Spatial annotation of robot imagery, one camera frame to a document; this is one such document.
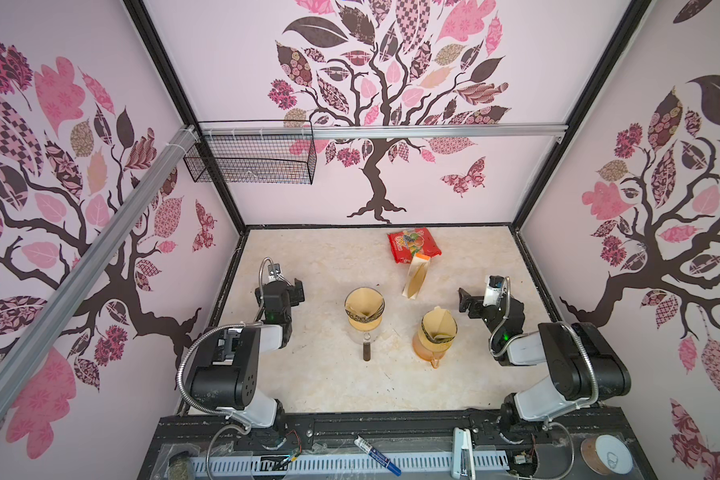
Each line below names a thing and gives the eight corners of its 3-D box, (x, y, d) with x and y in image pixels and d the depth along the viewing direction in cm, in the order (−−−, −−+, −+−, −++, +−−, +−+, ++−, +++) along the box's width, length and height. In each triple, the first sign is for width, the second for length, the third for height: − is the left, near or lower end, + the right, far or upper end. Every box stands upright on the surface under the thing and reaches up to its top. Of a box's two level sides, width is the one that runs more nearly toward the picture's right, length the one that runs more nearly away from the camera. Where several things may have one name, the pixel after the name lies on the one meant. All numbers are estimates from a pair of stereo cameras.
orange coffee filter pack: (401, 295, 101) (403, 279, 94) (412, 268, 109) (415, 251, 101) (417, 301, 100) (421, 285, 92) (427, 273, 107) (432, 256, 100)
